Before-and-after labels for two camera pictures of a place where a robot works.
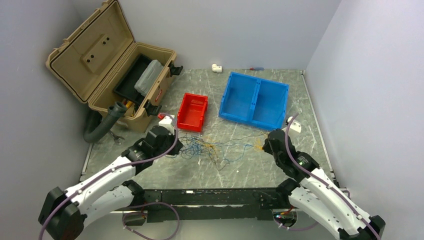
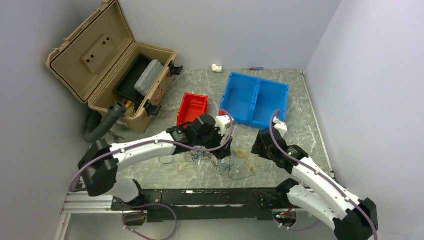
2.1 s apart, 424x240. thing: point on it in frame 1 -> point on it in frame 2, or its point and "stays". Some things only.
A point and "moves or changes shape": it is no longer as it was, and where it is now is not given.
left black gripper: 172,138 -> 224,152
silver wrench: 116,138 stays
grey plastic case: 147,78 stays
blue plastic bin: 258,102 stays
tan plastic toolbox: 99,53 stays
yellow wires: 258,144 moves or changes shape
